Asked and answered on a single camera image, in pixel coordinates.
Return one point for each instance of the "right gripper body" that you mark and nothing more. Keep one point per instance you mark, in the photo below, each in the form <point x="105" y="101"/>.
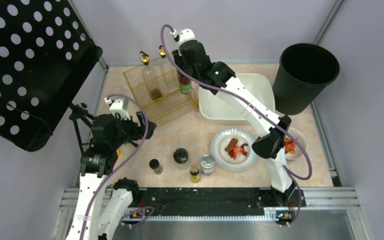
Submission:
<point x="180" y="66"/>

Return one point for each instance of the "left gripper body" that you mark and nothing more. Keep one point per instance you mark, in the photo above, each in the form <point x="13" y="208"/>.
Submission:
<point x="140" y="125"/>

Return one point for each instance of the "sauce bottle yellow cap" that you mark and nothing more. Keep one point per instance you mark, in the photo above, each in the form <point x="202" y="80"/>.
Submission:
<point x="185" y="84"/>

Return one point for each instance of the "clear oil bottle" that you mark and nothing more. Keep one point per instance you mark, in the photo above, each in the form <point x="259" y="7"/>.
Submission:
<point x="167" y="73"/>

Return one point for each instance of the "oil bottle with dark liquid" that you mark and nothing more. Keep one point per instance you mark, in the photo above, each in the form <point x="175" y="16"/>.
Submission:
<point x="150" y="77"/>

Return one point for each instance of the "black lid glass jar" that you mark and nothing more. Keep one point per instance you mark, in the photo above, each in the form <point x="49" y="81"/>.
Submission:
<point x="181" y="159"/>

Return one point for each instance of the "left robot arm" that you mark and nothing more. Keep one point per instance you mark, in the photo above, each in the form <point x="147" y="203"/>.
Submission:
<point x="109" y="132"/>

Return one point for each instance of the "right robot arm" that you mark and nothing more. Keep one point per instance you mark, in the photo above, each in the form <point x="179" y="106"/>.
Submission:
<point x="271" y="128"/>

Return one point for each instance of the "small black cap jar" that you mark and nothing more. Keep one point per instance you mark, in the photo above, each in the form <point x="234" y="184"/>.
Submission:
<point x="155" y="165"/>

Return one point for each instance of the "black tripod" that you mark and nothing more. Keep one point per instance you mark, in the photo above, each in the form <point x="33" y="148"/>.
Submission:
<point x="79" y="112"/>

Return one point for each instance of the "small yellow spice jar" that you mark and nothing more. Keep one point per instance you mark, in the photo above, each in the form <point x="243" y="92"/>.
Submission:
<point x="194" y="173"/>

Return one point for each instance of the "white plate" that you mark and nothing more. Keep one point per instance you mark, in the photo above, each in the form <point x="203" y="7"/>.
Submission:
<point x="221" y="140"/>

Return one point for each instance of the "brown food piece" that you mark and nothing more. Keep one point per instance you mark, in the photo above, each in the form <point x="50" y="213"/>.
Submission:
<point x="231" y="145"/>

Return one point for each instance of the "red crab toy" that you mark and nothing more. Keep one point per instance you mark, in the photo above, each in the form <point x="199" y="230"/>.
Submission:
<point x="238" y="150"/>

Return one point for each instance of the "black trash bin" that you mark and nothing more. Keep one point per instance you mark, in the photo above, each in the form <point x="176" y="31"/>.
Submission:
<point x="304" y="71"/>

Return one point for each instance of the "black perforated panel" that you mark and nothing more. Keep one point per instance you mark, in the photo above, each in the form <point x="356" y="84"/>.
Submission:
<point x="46" y="56"/>

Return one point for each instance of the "orange shrimp in bowl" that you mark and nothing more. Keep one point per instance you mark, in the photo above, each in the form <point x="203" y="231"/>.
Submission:
<point x="289" y="146"/>

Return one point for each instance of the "white bowl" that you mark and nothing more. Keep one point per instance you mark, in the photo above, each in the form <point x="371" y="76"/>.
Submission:
<point x="300" y="139"/>

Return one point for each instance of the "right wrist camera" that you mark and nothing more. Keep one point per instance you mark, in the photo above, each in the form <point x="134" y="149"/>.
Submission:
<point x="182" y="36"/>

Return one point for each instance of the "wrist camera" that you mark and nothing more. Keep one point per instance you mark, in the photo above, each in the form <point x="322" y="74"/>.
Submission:
<point x="118" y="108"/>
<point x="182" y="36"/>

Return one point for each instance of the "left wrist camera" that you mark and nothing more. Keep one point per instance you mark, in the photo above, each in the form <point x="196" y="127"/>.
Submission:
<point x="118" y="108"/>

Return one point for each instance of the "gold wire rack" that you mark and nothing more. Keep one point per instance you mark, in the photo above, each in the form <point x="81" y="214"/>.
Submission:
<point x="167" y="108"/>

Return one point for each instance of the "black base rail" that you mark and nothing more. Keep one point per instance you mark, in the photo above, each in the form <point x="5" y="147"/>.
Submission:
<point x="213" y="201"/>

